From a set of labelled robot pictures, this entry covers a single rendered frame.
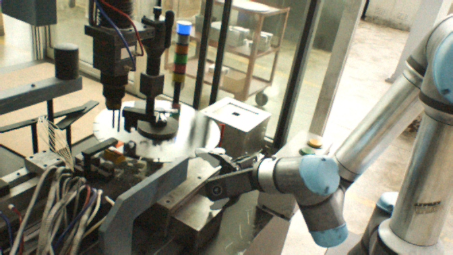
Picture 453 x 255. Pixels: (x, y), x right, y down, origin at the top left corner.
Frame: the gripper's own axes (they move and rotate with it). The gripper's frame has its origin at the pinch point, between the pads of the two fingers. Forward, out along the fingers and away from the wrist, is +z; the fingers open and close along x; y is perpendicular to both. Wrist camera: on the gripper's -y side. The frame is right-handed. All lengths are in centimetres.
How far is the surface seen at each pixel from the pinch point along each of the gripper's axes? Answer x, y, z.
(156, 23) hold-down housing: 36.5, -8.6, -9.6
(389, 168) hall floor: -67, 225, 55
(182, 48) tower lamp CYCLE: 36.0, 22.2, 19.6
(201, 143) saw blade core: 8.3, 4.7, 1.3
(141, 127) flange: 16.1, -4.6, 12.0
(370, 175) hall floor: -64, 201, 60
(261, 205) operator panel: -14.7, 20.9, 1.7
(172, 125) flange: 14.3, 2.8, 8.8
